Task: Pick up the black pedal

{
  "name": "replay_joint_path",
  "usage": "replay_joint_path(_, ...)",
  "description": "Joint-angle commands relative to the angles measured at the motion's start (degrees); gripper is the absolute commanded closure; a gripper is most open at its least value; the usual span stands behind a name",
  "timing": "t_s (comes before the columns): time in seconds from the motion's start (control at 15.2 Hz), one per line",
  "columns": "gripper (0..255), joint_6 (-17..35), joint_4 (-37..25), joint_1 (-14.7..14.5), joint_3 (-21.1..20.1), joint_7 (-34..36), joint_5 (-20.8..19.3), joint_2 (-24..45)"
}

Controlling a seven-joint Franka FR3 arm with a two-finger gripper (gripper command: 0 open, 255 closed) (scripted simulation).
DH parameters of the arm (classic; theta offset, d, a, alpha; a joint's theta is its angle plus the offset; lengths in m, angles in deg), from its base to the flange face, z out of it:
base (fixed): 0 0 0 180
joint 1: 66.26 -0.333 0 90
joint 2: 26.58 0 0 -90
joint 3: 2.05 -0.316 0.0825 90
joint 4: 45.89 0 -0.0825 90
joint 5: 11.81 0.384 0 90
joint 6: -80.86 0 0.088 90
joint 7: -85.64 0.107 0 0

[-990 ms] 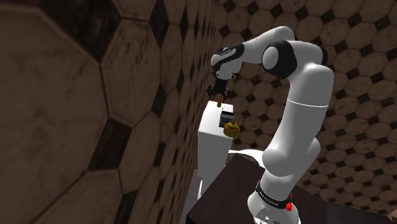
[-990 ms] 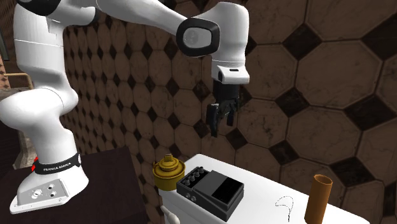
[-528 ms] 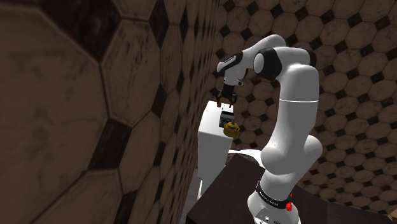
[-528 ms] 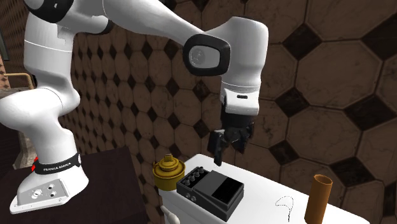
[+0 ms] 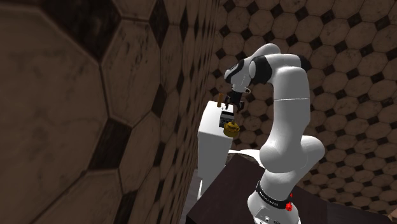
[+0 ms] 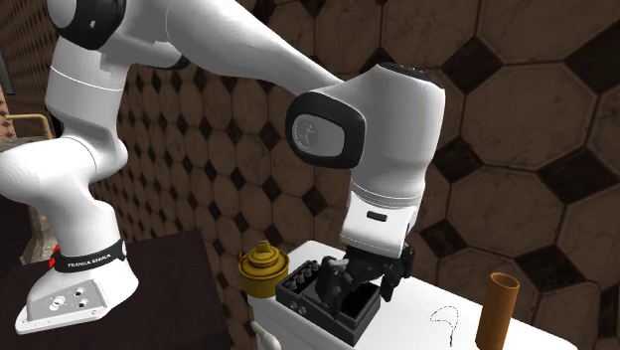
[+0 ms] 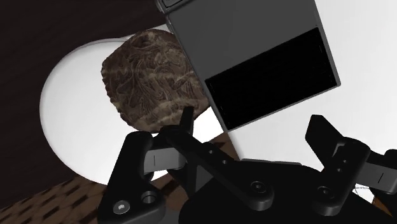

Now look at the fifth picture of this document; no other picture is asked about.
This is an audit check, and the yellow round lidded pot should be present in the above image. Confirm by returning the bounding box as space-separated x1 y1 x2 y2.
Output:
223 120 240 138

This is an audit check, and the black box with pale label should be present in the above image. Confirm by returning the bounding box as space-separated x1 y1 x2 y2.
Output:
218 111 235 129

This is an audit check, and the dark robot stand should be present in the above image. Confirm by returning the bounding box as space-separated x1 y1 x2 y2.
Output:
185 154 394 224

